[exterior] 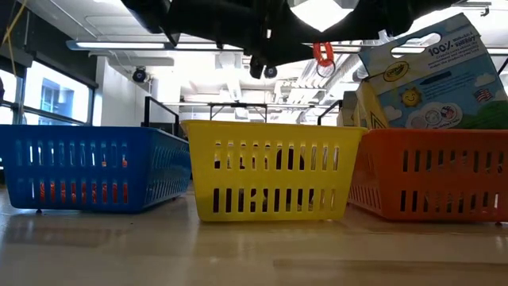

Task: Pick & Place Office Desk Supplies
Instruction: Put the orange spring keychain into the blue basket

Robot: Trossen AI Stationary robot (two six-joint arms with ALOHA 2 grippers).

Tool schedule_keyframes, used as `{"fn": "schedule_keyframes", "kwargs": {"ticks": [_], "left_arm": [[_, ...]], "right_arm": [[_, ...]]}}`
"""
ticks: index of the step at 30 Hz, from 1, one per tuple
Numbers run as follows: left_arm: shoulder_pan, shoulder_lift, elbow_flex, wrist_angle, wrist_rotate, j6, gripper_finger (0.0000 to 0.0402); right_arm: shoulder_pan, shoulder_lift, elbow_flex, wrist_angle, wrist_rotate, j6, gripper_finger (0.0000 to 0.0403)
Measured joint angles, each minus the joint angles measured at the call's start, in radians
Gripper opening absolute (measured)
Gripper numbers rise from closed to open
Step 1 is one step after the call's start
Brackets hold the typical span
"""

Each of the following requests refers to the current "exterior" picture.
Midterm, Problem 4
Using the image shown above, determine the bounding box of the yellow plastic basket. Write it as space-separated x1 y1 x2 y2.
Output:
180 120 368 222

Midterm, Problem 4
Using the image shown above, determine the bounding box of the yellow cable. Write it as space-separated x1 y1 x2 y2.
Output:
0 0 28 76

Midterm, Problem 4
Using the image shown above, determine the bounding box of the black metal frame post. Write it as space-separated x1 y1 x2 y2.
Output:
317 99 344 126
144 96 179 138

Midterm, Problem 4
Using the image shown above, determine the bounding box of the orange coil keychain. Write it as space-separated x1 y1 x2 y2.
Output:
312 41 337 79
37 181 130 204

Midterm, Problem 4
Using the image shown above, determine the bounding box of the orange plastic basket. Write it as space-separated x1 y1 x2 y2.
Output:
348 127 508 222

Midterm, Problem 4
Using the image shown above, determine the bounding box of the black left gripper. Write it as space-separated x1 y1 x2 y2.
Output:
121 0 293 79

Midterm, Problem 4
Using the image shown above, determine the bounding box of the long ceiling light bar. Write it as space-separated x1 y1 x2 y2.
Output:
66 39 508 56

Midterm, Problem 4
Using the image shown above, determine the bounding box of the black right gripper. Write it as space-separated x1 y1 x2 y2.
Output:
261 0 457 68

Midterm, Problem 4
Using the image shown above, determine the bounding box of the black table frame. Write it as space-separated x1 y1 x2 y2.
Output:
208 102 269 122

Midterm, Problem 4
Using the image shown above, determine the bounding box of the green yellow crayon box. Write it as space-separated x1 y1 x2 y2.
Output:
355 81 392 130

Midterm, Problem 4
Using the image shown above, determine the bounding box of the pale cardboard box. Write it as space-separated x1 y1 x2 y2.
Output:
337 91 360 128

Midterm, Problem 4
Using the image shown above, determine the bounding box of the large blue Crayola box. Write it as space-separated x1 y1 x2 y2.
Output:
356 13 508 130

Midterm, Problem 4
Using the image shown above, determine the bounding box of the blue plastic basket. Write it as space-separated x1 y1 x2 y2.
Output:
0 125 192 214

